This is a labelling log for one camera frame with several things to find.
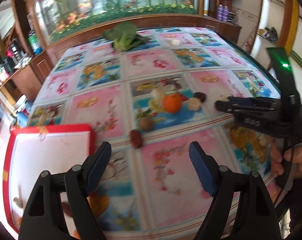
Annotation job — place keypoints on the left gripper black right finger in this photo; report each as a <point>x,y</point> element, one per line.
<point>256,217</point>

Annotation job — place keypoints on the large orange tangerine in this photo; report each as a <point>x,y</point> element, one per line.
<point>172,103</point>

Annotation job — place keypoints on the green leafy bok choy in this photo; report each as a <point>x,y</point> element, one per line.
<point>124,37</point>

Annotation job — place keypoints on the colourful fruit print tablecloth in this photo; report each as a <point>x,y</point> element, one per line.
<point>153,192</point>

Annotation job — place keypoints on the beige yam chunk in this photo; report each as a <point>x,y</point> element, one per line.
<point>223,98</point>
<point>194,104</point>

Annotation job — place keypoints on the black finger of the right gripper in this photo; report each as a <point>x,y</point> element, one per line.
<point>230,107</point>
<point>254,102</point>

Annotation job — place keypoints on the wooden sideboard cabinet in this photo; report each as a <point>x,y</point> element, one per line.
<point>227,30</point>

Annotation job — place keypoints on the person right hand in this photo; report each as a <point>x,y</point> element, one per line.
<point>294,155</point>

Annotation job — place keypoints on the red white shallow box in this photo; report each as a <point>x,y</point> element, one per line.
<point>30,151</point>

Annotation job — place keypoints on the blue thermos flask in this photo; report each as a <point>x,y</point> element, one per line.
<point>22,119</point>

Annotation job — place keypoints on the brown longan fruit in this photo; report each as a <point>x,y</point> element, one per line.
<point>146,124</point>

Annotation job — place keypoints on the dark red jujube date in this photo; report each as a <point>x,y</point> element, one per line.
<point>136,138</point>
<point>67,209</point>

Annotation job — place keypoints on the small beige yam piece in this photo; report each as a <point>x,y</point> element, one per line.
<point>175,43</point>

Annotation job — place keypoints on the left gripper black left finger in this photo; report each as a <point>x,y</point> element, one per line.
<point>43,216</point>

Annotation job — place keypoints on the green plastic bottle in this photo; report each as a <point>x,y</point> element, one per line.
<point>34,42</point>

